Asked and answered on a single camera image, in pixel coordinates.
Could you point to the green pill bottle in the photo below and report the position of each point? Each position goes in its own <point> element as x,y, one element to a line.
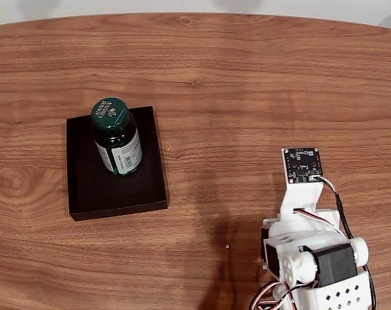
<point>118,151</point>

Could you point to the black shallow cardboard box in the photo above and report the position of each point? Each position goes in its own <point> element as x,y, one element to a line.
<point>86,193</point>

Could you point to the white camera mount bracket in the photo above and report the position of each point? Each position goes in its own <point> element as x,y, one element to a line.
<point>300,200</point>

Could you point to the black camera circuit board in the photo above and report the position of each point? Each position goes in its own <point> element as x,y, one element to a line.
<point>303,166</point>

